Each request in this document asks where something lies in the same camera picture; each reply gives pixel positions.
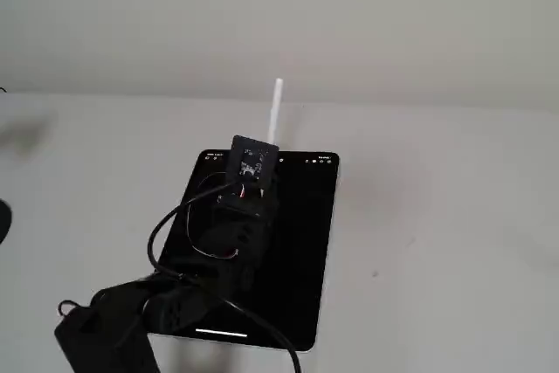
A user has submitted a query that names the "black square camera board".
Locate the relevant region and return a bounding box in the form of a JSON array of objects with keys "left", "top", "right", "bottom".
[{"left": 227, "top": 135, "right": 281, "bottom": 185}]

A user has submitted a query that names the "white stylus pen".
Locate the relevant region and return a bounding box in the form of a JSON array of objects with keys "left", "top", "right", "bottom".
[{"left": 267, "top": 78, "right": 285, "bottom": 146}]

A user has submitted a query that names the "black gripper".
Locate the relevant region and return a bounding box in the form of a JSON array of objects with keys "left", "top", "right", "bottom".
[{"left": 198, "top": 180, "right": 281, "bottom": 294}]

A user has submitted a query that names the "dark round object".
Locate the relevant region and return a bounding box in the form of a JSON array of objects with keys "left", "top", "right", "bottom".
[{"left": 0, "top": 199, "right": 13, "bottom": 245}]

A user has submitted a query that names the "black screen tablet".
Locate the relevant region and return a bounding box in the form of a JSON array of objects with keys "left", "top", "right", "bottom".
[{"left": 148, "top": 149, "right": 341, "bottom": 353}]

